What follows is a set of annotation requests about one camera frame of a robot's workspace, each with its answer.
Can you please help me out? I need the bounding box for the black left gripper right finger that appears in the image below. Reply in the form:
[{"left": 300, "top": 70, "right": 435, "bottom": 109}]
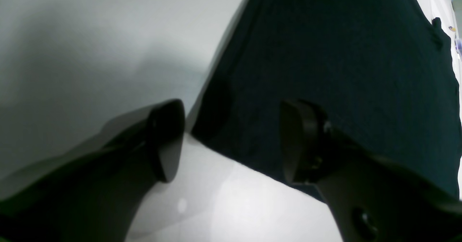
[{"left": 279, "top": 100, "right": 462, "bottom": 242}]

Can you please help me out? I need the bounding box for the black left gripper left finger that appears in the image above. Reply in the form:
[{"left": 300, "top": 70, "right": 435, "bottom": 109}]
[{"left": 1, "top": 99, "right": 185, "bottom": 242}]

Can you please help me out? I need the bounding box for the black T-shirt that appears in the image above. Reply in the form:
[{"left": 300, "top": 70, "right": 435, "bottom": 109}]
[{"left": 192, "top": 0, "right": 461, "bottom": 198}]

